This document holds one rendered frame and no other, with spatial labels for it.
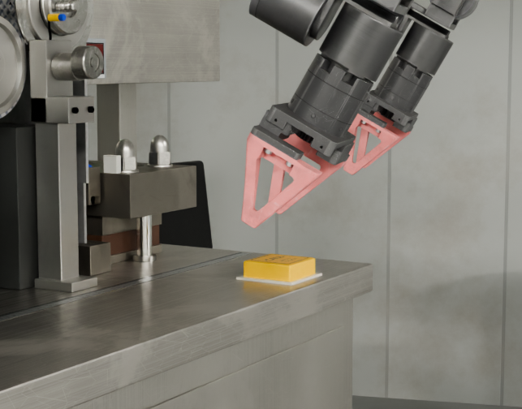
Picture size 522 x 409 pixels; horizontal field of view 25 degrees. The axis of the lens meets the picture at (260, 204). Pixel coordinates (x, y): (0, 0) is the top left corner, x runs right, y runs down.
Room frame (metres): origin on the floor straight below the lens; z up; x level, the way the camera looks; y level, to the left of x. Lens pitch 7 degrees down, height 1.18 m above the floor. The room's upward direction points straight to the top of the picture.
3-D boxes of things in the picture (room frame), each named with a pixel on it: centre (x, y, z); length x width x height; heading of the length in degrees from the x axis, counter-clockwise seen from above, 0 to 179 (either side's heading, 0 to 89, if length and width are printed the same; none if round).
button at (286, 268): (1.52, -0.02, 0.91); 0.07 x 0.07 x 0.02; 60
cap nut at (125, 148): (1.61, 0.18, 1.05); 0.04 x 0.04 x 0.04
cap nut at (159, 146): (1.69, 0.14, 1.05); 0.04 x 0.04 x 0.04
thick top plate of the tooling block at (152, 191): (1.74, 0.31, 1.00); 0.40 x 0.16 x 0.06; 60
